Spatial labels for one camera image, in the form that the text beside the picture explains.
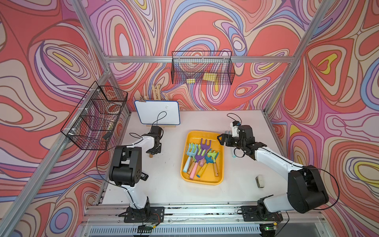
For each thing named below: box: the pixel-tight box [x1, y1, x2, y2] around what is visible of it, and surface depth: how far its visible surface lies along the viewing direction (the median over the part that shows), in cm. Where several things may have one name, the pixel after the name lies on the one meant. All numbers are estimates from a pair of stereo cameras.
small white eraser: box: [255, 174, 265, 189], surface depth 83 cm
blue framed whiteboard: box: [134, 99, 181, 125], surface depth 98 cm
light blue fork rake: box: [183, 143, 198, 173], surface depth 95 cm
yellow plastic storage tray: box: [180, 130, 225, 186], surface depth 92 cm
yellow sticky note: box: [202, 72, 217, 82], surface depth 91 cm
